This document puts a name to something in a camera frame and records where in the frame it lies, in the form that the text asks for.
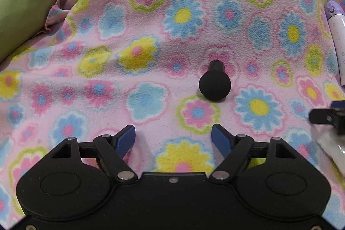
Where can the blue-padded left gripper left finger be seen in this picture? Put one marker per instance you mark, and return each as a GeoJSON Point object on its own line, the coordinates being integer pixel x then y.
{"type": "Point", "coordinates": [111, 150]}

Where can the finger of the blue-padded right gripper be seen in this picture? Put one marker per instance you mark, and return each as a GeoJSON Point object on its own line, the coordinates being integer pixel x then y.
{"type": "Point", "coordinates": [334, 115]}

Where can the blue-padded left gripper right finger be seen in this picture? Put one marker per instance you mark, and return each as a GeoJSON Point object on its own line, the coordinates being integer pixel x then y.
{"type": "Point", "coordinates": [235, 150]}

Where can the white tissue pack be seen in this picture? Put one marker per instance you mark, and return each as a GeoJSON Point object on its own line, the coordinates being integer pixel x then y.
{"type": "Point", "coordinates": [333, 146]}

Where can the black foam ball attachment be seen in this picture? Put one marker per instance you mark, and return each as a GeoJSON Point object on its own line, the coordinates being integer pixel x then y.
{"type": "Point", "coordinates": [215, 84]}

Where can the purple white thermos bottle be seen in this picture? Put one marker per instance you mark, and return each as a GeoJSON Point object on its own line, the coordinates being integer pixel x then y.
{"type": "Point", "coordinates": [335, 17]}

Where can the pink floral fleece blanket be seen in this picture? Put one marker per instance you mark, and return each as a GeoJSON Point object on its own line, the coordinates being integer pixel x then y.
{"type": "Point", "coordinates": [100, 65]}

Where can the green cushion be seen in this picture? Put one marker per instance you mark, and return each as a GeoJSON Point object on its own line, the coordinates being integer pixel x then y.
{"type": "Point", "coordinates": [20, 21]}

